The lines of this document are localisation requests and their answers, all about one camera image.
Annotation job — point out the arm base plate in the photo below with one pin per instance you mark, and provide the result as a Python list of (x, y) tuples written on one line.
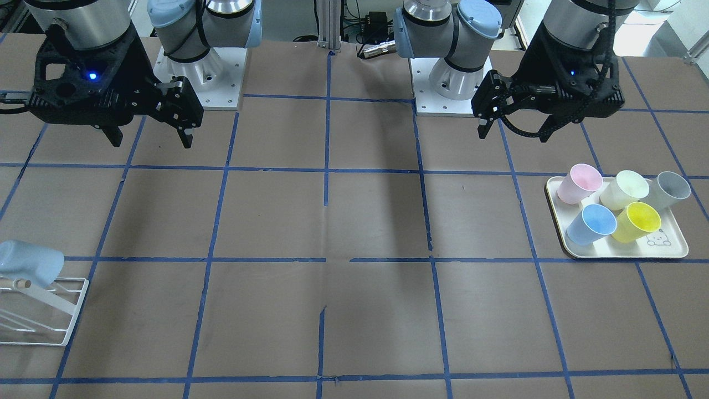
[(437, 100), (221, 83)]

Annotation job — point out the light blue cup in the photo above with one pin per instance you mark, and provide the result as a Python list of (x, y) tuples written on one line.
[(22, 260)]

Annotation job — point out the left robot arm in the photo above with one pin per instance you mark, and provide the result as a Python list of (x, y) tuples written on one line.
[(463, 34)]

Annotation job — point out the yellow cup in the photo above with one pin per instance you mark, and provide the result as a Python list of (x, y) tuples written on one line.
[(636, 220)]

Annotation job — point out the grey cup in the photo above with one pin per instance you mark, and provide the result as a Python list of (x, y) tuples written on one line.
[(666, 190)]

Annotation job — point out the white wire cup rack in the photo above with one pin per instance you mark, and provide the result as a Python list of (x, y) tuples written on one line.
[(42, 317)]

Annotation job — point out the wooden rack dowel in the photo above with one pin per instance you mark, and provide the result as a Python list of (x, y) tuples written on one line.
[(15, 284)]

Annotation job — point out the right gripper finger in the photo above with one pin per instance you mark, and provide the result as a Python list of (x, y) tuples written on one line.
[(113, 134), (181, 108)]

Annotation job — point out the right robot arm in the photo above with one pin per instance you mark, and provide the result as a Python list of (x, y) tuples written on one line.
[(187, 29)]

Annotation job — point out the aluminium frame post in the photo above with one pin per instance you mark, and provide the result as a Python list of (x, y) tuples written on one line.
[(329, 17)]

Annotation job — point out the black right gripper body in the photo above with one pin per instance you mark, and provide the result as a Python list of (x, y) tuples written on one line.
[(138, 80)]

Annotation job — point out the cream serving tray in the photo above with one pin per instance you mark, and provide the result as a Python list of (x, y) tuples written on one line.
[(668, 242)]

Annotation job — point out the pale green cup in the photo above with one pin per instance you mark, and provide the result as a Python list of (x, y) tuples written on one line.
[(627, 187)]

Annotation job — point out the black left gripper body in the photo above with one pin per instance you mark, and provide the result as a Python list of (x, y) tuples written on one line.
[(536, 69)]

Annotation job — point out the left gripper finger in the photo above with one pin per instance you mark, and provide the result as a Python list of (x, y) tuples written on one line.
[(490, 96), (550, 125)]

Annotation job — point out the pink cup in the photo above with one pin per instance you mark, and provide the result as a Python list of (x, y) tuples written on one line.
[(581, 181)]

